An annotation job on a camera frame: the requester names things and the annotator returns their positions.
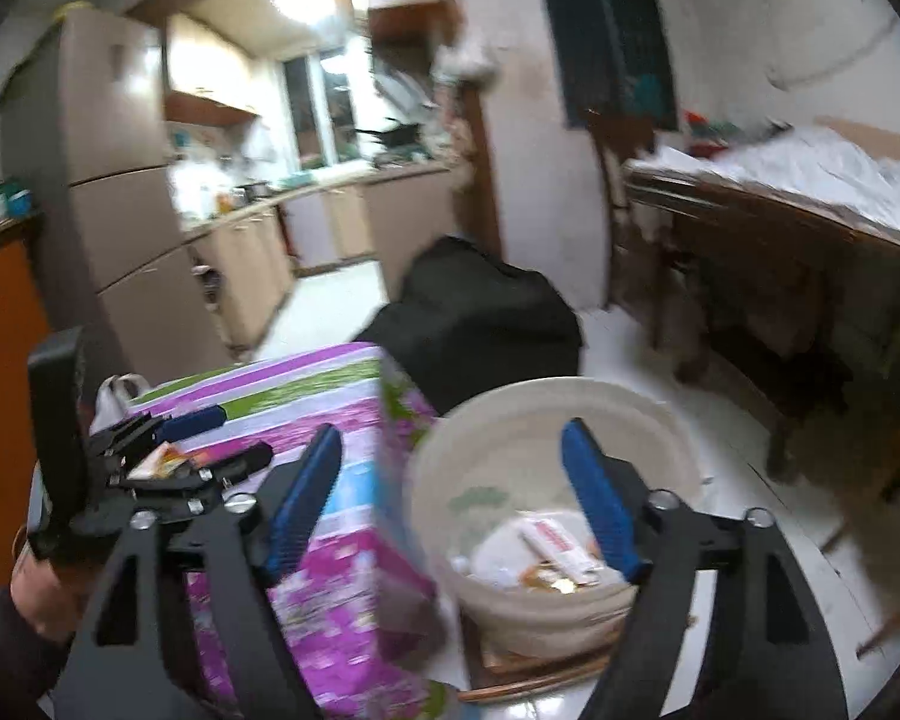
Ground person's left forearm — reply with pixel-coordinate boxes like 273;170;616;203
0;589;72;720

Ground white table cover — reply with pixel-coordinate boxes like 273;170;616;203
645;124;900;233

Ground beige refrigerator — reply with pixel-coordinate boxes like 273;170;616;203
0;11;233;368

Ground white plastic bag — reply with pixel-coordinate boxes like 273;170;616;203
94;373;151;430

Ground black bag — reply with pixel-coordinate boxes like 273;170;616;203
352;236;586;417

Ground beige plastic bucket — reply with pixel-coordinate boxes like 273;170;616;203
403;377;702;659

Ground wall-mounted kitchen cabinet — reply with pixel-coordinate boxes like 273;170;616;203
161;11;263;125

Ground person's left hand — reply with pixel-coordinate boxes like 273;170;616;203
9;532;87;642

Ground floral striped tablecloth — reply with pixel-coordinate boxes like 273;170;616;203
124;341;451;720

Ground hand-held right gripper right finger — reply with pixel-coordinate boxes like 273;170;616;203
560;418;848;720

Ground orange wooden cabinet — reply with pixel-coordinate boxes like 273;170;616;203
0;225;57;586

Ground kitchen window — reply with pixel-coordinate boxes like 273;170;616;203
281;49;376;166

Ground beige kitchen cabinets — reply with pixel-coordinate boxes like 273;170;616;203
180;165;458;350

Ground white red paper carton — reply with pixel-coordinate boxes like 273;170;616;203
520;514;608;586

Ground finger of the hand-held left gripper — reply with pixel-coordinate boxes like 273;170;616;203
120;441;275;526
90;405;230;466

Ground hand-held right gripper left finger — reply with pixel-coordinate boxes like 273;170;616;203
56;424;344;720

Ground orange white small packet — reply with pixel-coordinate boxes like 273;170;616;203
130;442;196;478

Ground dark wooden table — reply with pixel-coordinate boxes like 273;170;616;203
622;120;900;481

